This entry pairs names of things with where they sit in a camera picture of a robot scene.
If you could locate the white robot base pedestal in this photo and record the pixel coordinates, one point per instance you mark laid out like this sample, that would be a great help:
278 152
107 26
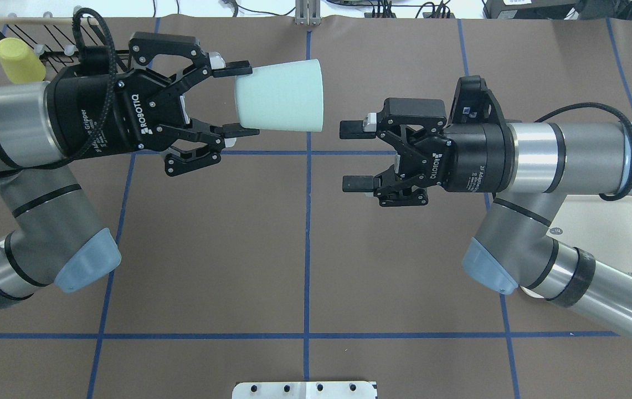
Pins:
306 389

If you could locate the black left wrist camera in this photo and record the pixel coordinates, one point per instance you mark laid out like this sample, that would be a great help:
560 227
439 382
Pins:
94 58

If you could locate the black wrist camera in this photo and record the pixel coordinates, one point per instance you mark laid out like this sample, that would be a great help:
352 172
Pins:
474 103
94 58

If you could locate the green plastic cup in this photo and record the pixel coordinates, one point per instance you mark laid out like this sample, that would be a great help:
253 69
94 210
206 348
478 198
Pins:
283 97

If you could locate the white bear print tray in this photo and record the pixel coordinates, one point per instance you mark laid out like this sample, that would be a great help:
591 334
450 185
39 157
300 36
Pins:
602 228

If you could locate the aluminium frame post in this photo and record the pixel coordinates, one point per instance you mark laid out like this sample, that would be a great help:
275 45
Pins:
308 12

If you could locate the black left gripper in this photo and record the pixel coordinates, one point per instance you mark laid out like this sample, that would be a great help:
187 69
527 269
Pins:
84 119

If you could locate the yellow plastic cup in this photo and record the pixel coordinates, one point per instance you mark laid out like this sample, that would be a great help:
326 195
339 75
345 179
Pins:
19 62

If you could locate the black wire cup rack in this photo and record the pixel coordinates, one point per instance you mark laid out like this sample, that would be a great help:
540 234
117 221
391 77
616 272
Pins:
53 41

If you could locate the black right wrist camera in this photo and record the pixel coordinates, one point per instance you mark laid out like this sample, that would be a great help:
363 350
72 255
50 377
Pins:
474 103

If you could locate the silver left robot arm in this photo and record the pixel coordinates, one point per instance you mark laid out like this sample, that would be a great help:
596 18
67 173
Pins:
60 239

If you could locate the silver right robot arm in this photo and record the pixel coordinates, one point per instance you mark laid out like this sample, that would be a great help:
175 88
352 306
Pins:
551 184

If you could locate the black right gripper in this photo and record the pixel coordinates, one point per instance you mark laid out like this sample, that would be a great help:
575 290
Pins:
473 158

